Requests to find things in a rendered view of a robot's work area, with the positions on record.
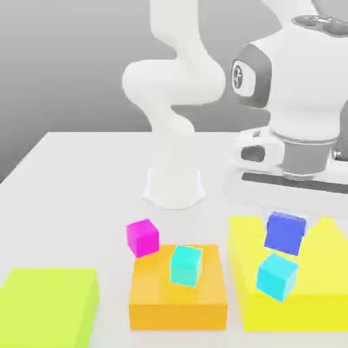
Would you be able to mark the small turquoise cube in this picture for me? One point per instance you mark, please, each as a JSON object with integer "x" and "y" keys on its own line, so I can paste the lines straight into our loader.
{"x": 186, "y": 266}

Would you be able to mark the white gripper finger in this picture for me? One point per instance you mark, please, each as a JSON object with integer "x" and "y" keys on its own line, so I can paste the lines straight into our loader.
{"x": 306, "y": 227}
{"x": 264, "y": 218}

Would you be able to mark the small magenta cube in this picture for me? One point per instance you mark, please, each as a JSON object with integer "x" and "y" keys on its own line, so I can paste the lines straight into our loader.
{"x": 142, "y": 239}

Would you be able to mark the large yellow box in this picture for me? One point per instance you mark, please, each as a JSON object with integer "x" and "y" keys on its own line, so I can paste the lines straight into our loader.
{"x": 315, "y": 272}

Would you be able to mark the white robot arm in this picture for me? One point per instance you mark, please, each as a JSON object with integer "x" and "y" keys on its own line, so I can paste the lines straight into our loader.
{"x": 174, "y": 81}

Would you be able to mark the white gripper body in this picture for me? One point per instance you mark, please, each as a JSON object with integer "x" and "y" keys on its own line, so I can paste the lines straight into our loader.
{"x": 272, "y": 194}

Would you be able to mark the large lime green box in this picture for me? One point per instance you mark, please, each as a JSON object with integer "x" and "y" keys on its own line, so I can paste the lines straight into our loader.
{"x": 46, "y": 307}

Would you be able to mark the large orange box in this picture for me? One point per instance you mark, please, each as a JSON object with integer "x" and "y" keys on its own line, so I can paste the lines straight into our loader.
{"x": 176, "y": 299}

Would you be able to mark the small blue cube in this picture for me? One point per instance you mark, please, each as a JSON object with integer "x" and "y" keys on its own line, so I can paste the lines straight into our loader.
{"x": 285, "y": 233}

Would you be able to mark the small cyan cube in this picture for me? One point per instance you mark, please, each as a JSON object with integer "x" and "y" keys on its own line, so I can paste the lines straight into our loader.
{"x": 276, "y": 277}

